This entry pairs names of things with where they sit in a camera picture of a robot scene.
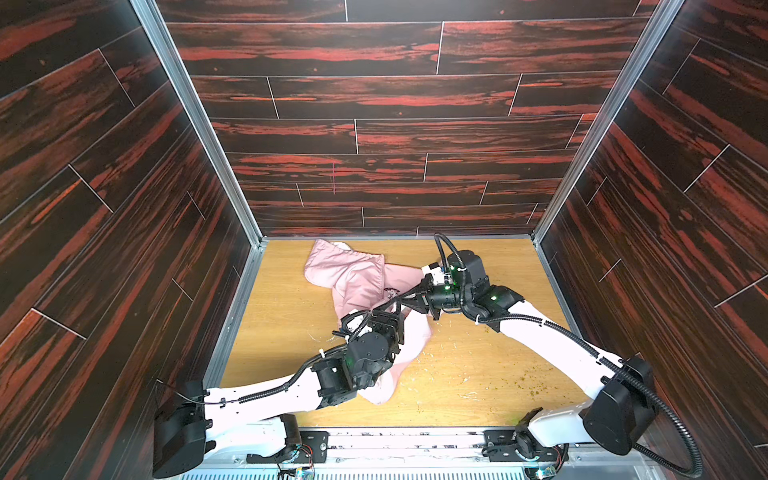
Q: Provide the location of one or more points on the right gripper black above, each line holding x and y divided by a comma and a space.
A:
414, 297

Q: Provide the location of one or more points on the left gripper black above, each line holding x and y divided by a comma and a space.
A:
389, 327

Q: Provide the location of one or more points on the pink zip jacket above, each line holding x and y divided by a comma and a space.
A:
359, 281

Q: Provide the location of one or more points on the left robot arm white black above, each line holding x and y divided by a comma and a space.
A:
196, 423

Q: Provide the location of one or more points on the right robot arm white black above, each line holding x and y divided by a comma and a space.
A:
619, 407

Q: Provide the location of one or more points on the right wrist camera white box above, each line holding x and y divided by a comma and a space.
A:
436, 274

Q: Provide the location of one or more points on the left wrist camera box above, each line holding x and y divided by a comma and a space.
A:
349, 325

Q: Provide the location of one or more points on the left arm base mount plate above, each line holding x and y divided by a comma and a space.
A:
307, 447

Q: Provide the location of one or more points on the aluminium front rail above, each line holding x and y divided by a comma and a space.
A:
425, 453

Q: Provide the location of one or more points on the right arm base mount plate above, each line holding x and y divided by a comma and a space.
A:
512, 446

